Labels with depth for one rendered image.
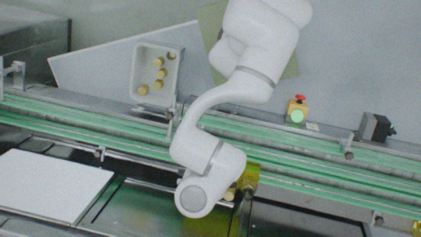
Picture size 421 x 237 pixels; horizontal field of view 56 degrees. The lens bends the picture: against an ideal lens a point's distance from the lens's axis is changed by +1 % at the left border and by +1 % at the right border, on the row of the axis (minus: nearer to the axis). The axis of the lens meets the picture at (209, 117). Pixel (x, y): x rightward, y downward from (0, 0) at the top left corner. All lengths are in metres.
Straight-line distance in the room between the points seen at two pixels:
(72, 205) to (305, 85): 0.91
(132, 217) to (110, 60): 0.65
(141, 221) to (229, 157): 0.63
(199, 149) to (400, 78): 1.01
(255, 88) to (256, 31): 0.10
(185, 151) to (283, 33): 0.28
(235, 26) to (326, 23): 0.78
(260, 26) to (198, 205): 0.34
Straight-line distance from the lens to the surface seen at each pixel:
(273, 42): 0.73
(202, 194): 0.71
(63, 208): 1.32
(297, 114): 1.43
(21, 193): 1.39
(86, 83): 1.69
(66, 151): 1.71
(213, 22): 1.39
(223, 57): 1.08
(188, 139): 0.70
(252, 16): 0.72
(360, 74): 1.52
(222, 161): 0.69
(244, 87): 0.70
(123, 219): 1.28
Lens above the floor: 2.20
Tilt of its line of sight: 68 degrees down
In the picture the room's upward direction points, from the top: 154 degrees counter-clockwise
